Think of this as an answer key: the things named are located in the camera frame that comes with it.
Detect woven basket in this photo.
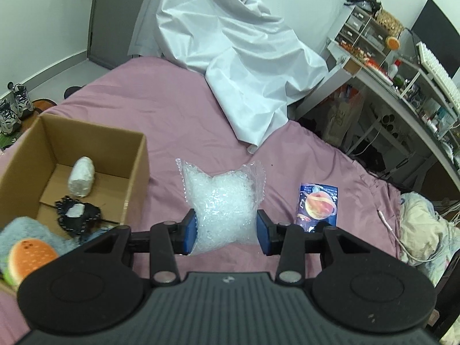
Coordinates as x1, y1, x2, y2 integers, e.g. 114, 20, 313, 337
375, 9, 405, 37

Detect white draped cover sheet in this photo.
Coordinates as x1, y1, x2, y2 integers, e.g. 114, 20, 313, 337
129, 0, 327, 152

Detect paper bag under desk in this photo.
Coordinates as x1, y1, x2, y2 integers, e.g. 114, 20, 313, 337
322, 83, 365, 147

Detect grey sneakers pair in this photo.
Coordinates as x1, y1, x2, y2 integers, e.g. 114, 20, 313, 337
1, 82, 34, 135

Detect pastel patterned blanket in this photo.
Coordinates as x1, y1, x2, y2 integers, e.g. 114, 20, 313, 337
398, 192, 459, 285

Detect black slipper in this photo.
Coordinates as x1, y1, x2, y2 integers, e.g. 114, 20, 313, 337
63, 86, 82, 100

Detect white keyboard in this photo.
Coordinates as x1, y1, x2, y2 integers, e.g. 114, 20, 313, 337
415, 42, 460, 114

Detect clear bag of white beads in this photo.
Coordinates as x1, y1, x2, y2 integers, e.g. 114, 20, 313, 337
176, 159, 266, 255

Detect white drawer organizer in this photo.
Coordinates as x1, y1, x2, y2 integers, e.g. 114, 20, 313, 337
335, 6, 388, 53

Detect black stitched fabric pouch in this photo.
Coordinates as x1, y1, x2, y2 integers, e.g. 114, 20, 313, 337
55, 196, 101, 237

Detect pink bed sheet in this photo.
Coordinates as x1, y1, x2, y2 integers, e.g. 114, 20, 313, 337
0, 55, 403, 345

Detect white shelf riser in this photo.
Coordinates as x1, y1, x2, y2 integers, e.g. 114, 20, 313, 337
393, 58, 459, 140

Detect orange round desk lamp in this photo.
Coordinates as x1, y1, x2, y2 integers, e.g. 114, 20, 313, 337
385, 36, 401, 51

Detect grey door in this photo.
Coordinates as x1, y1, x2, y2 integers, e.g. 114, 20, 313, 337
87, 0, 143, 69

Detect grey fluffy plush toy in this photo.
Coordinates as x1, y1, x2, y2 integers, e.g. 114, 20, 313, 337
0, 216, 111, 272

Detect plush hamburger toy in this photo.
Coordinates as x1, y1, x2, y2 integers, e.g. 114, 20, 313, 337
5, 237, 58, 290

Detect brown cardboard box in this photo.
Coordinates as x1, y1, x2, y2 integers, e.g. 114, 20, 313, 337
1, 113, 150, 237

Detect white and black desk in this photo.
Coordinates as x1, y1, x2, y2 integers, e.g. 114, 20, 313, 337
292, 40, 459, 186

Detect blue tissue pack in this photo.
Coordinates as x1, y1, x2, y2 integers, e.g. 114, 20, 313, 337
295, 183, 338, 233

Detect black laptop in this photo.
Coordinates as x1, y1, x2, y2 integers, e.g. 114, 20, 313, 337
412, 0, 460, 78

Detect small white stuffed bag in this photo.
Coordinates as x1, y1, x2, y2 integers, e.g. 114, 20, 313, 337
68, 157, 95, 198

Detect white bottle red cap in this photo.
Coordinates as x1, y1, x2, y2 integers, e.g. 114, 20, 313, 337
387, 59, 402, 79

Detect white charging cable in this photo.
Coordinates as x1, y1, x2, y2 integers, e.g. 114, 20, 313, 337
376, 209, 440, 263

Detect cartoon floor mat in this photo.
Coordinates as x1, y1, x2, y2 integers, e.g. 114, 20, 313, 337
0, 97, 59, 152

